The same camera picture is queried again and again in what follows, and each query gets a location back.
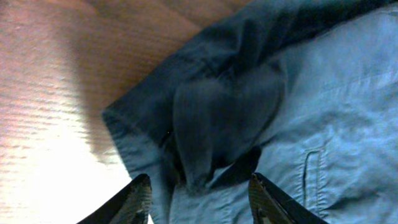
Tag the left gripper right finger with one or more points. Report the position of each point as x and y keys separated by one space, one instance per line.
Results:
x=271 y=205

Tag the navy blue shorts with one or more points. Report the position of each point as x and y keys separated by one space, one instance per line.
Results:
x=302 y=92

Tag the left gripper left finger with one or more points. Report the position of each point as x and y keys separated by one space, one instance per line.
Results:
x=130 y=205

